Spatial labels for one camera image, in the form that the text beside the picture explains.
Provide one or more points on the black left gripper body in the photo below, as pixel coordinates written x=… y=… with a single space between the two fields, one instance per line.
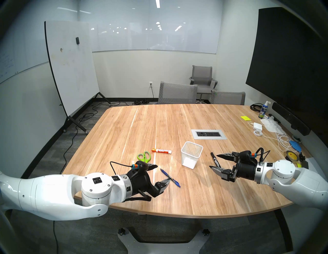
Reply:
x=139 y=182

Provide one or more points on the white power adapter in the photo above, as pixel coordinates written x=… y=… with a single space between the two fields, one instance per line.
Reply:
x=257 y=126

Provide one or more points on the grey office chair with armrests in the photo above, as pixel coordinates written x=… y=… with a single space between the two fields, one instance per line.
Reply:
x=202 y=74

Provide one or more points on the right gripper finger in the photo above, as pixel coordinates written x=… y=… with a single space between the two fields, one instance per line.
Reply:
x=225 y=174
x=229 y=156

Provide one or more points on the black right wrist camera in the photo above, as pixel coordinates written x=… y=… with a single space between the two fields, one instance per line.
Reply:
x=246 y=155

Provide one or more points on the orange white Expo marker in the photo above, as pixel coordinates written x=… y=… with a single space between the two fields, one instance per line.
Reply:
x=161 y=151

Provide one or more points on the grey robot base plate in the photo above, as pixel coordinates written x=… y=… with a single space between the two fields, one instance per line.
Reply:
x=164 y=248

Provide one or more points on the yellow black tape roll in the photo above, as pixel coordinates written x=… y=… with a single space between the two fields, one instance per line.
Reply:
x=292 y=155

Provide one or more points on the side wall glass board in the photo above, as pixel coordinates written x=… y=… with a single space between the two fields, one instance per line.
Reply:
x=15 y=61

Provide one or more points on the black video sound bar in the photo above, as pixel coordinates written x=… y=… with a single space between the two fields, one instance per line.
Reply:
x=289 y=117

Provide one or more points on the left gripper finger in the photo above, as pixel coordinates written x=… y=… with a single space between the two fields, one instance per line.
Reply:
x=161 y=188
x=153 y=167

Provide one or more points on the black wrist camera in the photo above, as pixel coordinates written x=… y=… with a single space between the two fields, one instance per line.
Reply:
x=143 y=166
x=246 y=155

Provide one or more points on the large wall glass board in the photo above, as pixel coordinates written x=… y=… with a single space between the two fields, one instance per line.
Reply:
x=153 y=38

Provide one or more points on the small black clip object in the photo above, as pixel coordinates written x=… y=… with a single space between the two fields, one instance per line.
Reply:
x=301 y=157

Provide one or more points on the crumpled white tissue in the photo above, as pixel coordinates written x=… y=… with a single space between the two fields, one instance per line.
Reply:
x=271 y=125

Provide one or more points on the white mesh pen holder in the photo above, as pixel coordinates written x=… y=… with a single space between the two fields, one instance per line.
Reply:
x=189 y=162

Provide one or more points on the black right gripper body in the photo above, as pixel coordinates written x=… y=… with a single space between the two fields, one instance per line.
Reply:
x=246 y=170

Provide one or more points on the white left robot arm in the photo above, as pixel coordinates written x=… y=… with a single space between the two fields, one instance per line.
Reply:
x=51 y=194

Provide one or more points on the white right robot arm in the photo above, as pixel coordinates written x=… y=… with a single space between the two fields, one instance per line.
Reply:
x=302 y=184

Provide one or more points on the grey mesh office chair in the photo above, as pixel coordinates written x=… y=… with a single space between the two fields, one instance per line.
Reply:
x=176 y=93
x=228 y=98

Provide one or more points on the blue flat object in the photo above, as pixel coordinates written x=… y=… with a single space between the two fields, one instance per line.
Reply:
x=296 y=146

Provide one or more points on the large black wall screen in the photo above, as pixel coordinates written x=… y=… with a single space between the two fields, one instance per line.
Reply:
x=287 y=64

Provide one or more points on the Expo cleaner spray bottle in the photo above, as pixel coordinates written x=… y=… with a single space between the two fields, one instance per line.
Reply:
x=263 y=112

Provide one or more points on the black permanent marker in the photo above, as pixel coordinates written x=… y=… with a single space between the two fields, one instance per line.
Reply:
x=214 y=160

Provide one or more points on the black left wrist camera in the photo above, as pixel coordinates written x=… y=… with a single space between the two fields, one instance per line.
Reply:
x=143 y=166

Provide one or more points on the blue ballpoint pen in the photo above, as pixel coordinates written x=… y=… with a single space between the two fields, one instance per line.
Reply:
x=176 y=183

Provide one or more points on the rolling whiteboard on stand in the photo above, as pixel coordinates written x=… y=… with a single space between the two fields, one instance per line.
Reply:
x=71 y=66

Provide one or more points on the grey table outlet panel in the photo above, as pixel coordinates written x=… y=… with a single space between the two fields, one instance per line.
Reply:
x=208 y=134

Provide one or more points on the yellow sticky note pad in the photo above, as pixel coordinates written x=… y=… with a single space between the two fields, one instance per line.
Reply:
x=245 y=118

